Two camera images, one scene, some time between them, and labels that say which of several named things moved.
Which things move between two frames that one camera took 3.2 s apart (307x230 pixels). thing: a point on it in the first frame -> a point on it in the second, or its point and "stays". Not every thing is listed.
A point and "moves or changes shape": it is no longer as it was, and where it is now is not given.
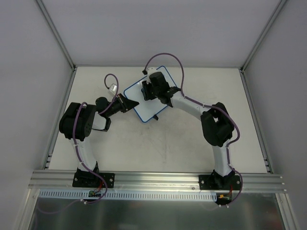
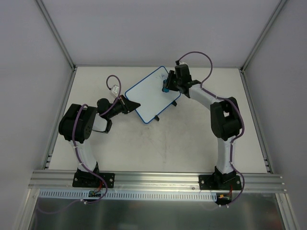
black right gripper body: [145, 90] -> [171, 80]
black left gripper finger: [123, 99] stays
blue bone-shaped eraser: [143, 90] moves or changes shape
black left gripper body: [122, 102] stays
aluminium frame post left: [57, 36] stays
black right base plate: [208, 182] stays
